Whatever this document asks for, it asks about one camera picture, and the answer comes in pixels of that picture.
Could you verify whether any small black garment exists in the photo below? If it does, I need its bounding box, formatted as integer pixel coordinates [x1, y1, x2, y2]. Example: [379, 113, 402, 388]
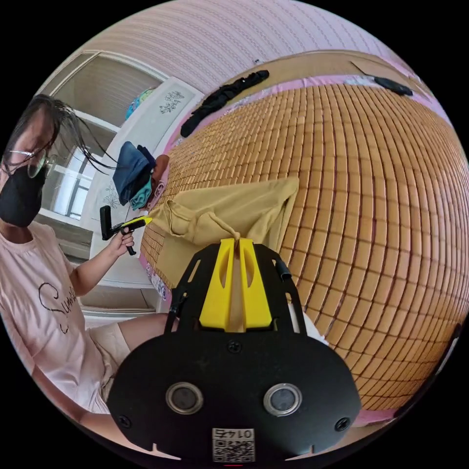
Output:
[373, 75, 414, 97]

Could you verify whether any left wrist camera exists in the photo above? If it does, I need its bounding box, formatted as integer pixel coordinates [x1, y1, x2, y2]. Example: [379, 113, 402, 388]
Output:
[100, 205, 113, 241]

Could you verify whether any flat brown carton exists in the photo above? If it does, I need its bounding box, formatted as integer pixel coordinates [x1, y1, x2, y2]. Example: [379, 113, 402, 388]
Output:
[251, 51, 424, 88]

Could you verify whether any person's left forearm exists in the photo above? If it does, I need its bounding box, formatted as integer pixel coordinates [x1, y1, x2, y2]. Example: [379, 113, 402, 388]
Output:
[69, 248, 120, 298]

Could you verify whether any person's left hand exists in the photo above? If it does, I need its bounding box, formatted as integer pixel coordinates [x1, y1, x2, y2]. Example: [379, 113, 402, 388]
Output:
[108, 230, 135, 258]

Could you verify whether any long black garment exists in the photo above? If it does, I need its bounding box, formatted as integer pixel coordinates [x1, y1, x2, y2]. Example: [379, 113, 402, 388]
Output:
[180, 70, 270, 138]

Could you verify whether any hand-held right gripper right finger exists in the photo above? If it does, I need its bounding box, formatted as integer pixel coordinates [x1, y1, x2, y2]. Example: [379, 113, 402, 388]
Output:
[239, 238, 273, 330]

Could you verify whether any pile of clothes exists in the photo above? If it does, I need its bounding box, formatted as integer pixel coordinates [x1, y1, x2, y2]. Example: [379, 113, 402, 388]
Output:
[112, 141, 171, 212]

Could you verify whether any bed with woven mat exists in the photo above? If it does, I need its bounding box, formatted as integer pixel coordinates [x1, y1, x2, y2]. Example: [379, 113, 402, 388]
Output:
[138, 51, 465, 428]

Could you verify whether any window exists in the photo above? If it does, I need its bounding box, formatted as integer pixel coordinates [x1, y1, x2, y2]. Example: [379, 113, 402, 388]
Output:
[45, 146, 97, 221]

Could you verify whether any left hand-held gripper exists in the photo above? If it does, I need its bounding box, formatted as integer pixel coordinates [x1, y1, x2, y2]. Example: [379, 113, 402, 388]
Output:
[104, 216, 153, 256]

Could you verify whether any person's body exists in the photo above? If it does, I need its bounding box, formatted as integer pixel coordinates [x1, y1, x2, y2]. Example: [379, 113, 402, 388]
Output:
[0, 93, 181, 427]

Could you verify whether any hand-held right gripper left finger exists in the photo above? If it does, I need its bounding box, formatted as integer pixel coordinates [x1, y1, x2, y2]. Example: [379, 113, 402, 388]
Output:
[199, 237, 235, 329]

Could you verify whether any yellow short sleeve shirt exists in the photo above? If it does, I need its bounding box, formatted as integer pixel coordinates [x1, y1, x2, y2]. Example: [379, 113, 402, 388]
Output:
[141, 177, 300, 331]

